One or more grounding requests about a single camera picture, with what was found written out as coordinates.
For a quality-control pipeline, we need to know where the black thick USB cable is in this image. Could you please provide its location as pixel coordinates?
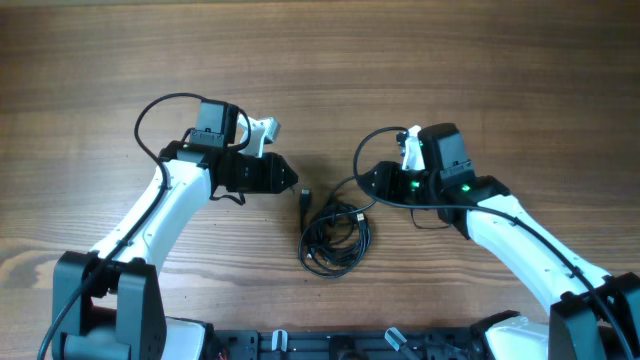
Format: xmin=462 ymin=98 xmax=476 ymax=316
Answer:
xmin=297 ymin=175 xmax=377 ymax=279

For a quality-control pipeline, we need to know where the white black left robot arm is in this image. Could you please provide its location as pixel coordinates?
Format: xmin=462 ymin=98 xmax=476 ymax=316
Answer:
xmin=37 ymin=97 xmax=298 ymax=359

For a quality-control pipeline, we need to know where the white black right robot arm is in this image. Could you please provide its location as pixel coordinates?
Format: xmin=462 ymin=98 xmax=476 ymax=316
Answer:
xmin=355 ymin=123 xmax=639 ymax=359

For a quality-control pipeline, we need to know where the black right camera cable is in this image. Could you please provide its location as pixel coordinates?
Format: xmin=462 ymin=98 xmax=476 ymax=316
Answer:
xmin=352 ymin=125 xmax=636 ymax=360

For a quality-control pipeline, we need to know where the black camera cable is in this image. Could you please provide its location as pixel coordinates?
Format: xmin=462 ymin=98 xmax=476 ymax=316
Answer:
xmin=352 ymin=125 xmax=636 ymax=360
xmin=37 ymin=92 xmax=207 ymax=360

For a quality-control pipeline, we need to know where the black left camera cable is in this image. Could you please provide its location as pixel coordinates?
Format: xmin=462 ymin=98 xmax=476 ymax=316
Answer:
xmin=37 ymin=92 xmax=207 ymax=360

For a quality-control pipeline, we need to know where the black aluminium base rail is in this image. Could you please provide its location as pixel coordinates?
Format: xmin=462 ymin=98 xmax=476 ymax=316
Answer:
xmin=215 ymin=327 xmax=486 ymax=360

